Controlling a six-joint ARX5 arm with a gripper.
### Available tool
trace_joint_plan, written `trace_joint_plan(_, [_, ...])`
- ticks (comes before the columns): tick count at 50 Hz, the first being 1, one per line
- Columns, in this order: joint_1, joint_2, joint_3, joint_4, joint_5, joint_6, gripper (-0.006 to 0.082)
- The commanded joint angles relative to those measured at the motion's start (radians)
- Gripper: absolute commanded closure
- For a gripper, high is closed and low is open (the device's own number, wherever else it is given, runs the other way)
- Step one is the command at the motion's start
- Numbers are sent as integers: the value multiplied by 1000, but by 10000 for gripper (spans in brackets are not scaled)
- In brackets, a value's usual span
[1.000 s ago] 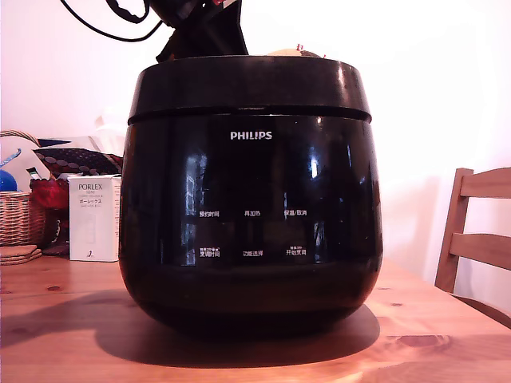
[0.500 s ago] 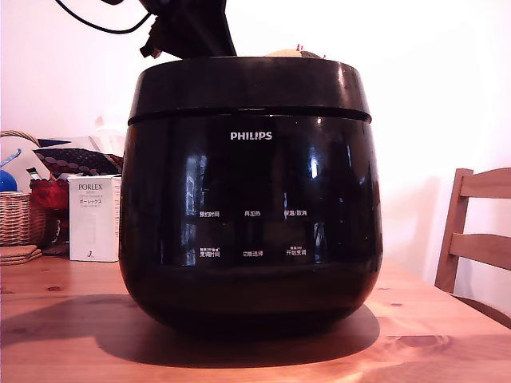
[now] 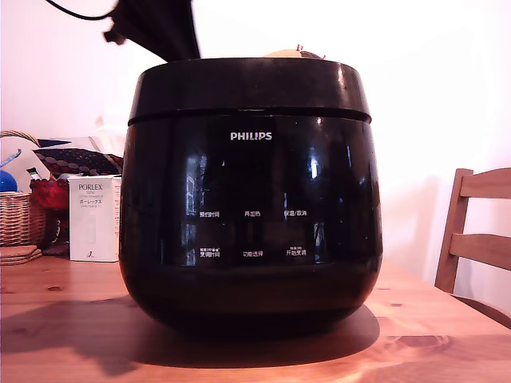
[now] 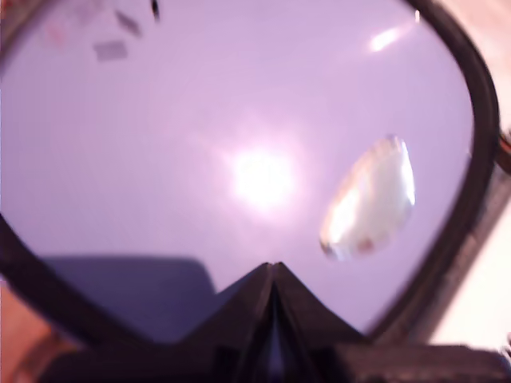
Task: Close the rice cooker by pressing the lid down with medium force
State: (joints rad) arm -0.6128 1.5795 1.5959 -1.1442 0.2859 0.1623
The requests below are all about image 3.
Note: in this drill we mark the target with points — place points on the white folded cloth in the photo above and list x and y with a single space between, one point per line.
109 135

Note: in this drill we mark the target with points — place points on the blue ribbon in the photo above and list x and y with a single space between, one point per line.
12 156

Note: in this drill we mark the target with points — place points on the green and white packet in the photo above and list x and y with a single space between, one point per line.
33 174

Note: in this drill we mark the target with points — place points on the tan globe with dark pattern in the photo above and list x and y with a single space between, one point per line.
283 52

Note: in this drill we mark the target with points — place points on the woven wicker basket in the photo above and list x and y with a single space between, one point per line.
16 219

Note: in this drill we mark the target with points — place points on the red glass bowl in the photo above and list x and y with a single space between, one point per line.
48 193

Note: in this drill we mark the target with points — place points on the white Porlex box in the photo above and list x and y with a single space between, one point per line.
92 223

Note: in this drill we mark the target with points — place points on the wooden slat-back chair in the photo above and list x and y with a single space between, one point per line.
455 223

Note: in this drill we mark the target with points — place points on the dark dotted patterned cloth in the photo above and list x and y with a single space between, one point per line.
72 159

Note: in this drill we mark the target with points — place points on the black Philips rice cooker body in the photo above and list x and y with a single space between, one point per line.
247 179

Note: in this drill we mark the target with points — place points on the blue ball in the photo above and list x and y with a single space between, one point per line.
7 181

